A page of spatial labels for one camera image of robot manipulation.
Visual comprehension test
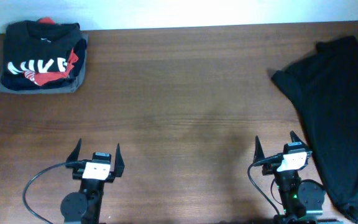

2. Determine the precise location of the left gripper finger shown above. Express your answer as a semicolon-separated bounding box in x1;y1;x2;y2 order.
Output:
66;138;82;162
113;144;125;177

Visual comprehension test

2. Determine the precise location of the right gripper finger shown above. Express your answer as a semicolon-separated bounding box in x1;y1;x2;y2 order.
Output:
253;136;265;163
290;131;309;149

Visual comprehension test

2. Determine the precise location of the black t-shirt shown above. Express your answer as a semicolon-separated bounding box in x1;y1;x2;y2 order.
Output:
272;35;358;223

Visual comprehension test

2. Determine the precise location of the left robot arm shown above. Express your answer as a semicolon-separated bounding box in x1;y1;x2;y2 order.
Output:
60;140;125;224

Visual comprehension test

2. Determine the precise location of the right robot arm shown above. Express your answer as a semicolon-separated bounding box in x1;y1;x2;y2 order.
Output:
247;131;326;223

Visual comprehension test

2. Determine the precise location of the grey folded shirt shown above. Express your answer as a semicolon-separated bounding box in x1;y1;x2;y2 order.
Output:
0;33;90;95

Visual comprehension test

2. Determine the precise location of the red folded shirt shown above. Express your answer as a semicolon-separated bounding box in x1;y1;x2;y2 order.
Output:
19;21;81;86

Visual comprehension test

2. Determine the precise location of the navy folded shirt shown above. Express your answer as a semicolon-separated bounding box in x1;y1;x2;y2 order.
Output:
0;39;88;91

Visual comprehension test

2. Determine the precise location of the black Nike folded shirt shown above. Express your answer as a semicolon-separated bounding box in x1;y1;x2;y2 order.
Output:
3;21;81;75

